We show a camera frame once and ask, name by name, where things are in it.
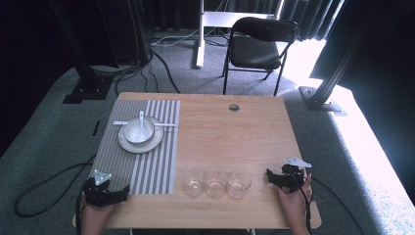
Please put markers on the grey striped placemat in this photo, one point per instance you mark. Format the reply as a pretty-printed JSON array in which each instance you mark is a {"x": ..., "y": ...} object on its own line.
[{"x": 140, "y": 163}]

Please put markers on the white round plate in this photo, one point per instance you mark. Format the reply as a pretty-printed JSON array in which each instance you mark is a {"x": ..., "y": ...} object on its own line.
[{"x": 143, "y": 147}]

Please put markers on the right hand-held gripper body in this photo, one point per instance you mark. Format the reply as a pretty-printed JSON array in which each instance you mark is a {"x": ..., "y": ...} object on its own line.
[{"x": 292, "y": 178}]

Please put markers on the black metal stand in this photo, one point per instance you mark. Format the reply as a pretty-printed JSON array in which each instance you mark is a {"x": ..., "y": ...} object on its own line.
[
  {"x": 86, "y": 81},
  {"x": 326, "y": 88}
]

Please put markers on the clear drinking glass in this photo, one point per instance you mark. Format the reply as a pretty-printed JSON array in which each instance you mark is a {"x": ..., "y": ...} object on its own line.
[
  {"x": 239, "y": 185},
  {"x": 193, "y": 182},
  {"x": 216, "y": 184}
]

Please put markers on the dark curtain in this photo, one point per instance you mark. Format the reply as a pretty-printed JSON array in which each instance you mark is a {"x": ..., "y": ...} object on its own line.
[{"x": 310, "y": 16}]

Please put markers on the white chopstick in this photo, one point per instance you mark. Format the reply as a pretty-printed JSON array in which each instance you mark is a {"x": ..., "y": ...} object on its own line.
[{"x": 119, "y": 122}]

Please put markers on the person's left hand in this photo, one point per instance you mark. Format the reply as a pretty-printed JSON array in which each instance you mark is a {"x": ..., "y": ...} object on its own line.
[{"x": 96, "y": 215}]

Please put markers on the person's right hand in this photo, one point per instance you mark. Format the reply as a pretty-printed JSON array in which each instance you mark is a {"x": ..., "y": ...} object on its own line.
[{"x": 293, "y": 202}]

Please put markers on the black folding chair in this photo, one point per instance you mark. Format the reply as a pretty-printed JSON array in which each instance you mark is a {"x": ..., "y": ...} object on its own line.
[{"x": 257, "y": 45}]

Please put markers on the white ceramic spoon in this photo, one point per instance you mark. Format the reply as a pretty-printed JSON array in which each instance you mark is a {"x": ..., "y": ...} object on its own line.
[{"x": 141, "y": 125}]

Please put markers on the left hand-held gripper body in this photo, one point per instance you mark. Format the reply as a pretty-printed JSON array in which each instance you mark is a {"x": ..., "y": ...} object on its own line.
[{"x": 96, "y": 192}]

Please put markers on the white bowl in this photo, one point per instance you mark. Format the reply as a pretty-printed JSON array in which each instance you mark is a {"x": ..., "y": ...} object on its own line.
[{"x": 137, "y": 133}]

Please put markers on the small black floor strip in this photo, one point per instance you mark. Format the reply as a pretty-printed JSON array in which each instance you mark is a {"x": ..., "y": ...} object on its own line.
[{"x": 95, "y": 128}]

